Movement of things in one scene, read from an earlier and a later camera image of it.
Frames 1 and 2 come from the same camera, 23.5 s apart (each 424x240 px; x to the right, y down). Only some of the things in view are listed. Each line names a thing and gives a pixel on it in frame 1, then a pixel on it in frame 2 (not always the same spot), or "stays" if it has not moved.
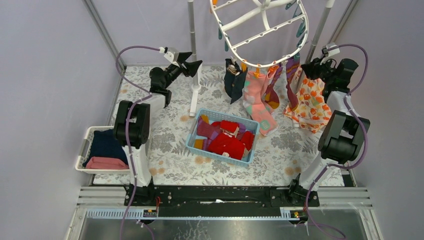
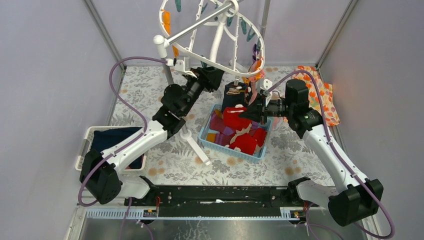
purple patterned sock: [271, 96] -> [254, 58]
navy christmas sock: [234, 77] -> [235, 94]
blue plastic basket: [249, 126] -> [260, 152]
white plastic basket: [86, 145] stays
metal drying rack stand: [195, 87] -> [162, 43]
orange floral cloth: [312, 110] stays
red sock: [221, 143] -> [231, 118]
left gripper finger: [190, 68] -> [215, 76]
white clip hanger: [263, 33] -> [219, 27]
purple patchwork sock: [205, 129] -> [223, 136]
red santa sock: [248, 138] -> [260, 134]
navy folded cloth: [104, 143] stays
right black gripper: [311, 68] -> [256, 112]
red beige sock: [229, 128] -> [246, 143]
